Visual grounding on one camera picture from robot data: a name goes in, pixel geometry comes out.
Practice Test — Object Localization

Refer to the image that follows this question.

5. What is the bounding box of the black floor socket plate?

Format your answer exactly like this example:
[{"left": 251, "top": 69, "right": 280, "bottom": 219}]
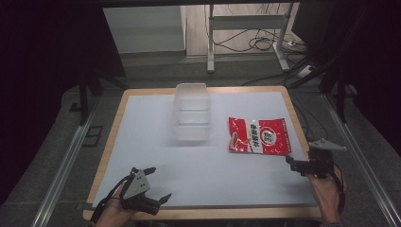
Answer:
[{"left": 82, "top": 125, "right": 104, "bottom": 148}]

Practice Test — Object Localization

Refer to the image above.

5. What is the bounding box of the white metal desk frame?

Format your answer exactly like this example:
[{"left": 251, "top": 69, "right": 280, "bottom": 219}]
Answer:
[{"left": 206, "top": 3, "right": 296, "bottom": 75}]

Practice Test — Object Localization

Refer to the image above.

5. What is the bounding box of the aluminium floor rail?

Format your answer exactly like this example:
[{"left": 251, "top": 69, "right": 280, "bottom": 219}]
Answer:
[
  {"left": 320, "top": 93, "right": 401, "bottom": 227},
  {"left": 30, "top": 96, "right": 99, "bottom": 227}
]

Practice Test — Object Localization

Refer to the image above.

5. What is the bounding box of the grey cabinet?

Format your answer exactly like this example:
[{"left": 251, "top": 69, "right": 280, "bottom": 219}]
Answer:
[{"left": 102, "top": 5, "right": 187, "bottom": 60}]

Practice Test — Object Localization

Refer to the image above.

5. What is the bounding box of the clear plastic storage box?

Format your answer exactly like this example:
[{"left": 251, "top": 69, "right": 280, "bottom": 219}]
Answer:
[{"left": 171, "top": 82, "right": 212, "bottom": 142}]

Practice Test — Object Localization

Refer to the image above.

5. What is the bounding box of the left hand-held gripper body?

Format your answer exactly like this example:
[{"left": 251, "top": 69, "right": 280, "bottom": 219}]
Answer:
[{"left": 121, "top": 167, "right": 162, "bottom": 217}]

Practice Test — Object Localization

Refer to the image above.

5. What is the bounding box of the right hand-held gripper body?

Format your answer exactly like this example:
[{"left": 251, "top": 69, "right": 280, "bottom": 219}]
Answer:
[{"left": 302, "top": 137, "right": 348, "bottom": 180}]

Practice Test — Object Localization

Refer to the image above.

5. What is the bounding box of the red snack packet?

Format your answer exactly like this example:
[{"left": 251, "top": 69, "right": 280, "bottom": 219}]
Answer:
[{"left": 227, "top": 116, "right": 293, "bottom": 156}]

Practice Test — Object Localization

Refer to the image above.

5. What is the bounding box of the white power strip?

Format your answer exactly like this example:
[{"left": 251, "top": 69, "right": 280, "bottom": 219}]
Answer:
[{"left": 297, "top": 64, "right": 317, "bottom": 79}]

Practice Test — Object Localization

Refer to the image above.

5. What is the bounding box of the tangle of black floor cables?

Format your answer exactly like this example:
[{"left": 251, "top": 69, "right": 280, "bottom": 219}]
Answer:
[{"left": 204, "top": 3, "right": 316, "bottom": 54}]

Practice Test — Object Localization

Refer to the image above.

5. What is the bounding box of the person's left hand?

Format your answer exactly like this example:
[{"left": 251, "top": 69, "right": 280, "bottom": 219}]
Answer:
[{"left": 94, "top": 183, "right": 138, "bottom": 227}]

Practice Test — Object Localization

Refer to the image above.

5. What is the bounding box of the dark curtain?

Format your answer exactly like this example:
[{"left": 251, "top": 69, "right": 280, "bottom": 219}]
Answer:
[
  {"left": 291, "top": 0, "right": 401, "bottom": 155},
  {"left": 0, "top": 0, "right": 127, "bottom": 206}
]

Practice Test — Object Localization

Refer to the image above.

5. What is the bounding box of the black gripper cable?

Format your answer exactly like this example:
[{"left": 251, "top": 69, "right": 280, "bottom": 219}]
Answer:
[
  {"left": 89, "top": 174, "right": 133, "bottom": 224},
  {"left": 327, "top": 162, "right": 347, "bottom": 216}
]

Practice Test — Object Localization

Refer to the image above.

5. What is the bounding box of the black metal stand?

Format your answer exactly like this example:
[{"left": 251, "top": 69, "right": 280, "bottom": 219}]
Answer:
[
  {"left": 69, "top": 74, "right": 127, "bottom": 127},
  {"left": 318, "top": 70, "right": 358, "bottom": 124}
]

